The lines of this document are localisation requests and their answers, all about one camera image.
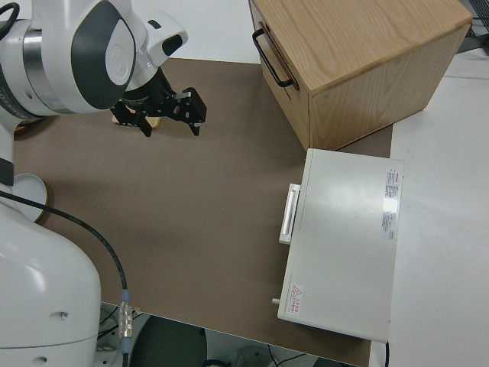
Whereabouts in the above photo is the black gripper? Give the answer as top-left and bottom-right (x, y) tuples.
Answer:
(110, 68), (208, 138)

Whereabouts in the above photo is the gray plate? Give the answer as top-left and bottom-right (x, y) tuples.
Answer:
(14, 174), (48, 224)

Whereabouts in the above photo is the wooden mug stand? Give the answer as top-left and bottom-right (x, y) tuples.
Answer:
(111, 114), (161, 129)

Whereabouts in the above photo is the brown table mat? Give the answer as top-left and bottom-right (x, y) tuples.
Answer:
(13, 57), (395, 361)

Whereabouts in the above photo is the brown wicker tray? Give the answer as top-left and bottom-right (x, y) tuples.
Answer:
(14, 119), (44, 135)

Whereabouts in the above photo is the white toaster oven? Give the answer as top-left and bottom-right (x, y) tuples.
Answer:
(270, 148), (405, 343)

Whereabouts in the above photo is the wooden drawer box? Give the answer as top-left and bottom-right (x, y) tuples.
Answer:
(248, 0), (473, 151)

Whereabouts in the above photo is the black drawer handle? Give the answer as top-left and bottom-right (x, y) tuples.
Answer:
(251, 29), (296, 89)

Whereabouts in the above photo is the black robot cable with connector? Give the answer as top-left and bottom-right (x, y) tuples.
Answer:
(0, 190), (136, 367)

